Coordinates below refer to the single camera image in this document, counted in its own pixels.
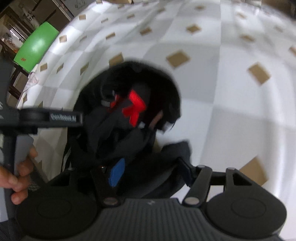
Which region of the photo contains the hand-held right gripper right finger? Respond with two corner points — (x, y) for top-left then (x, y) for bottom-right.
(178, 158), (259, 206)

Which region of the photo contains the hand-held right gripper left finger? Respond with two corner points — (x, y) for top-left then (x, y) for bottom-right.
(47, 158), (126, 207)

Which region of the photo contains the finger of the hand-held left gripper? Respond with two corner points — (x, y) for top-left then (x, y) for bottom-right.
(100, 80), (118, 109)

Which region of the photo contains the black t-shirt red print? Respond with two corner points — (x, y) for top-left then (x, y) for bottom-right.
(61, 61), (192, 200)

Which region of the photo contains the person's left hand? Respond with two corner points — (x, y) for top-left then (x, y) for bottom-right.
(0, 148), (38, 205)

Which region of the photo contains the green plastic chair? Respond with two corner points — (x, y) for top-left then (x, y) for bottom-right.
(13, 21), (59, 73)

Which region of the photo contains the grey white checkered tablecloth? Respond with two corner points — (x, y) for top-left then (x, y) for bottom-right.
(17, 0), (296, 241)

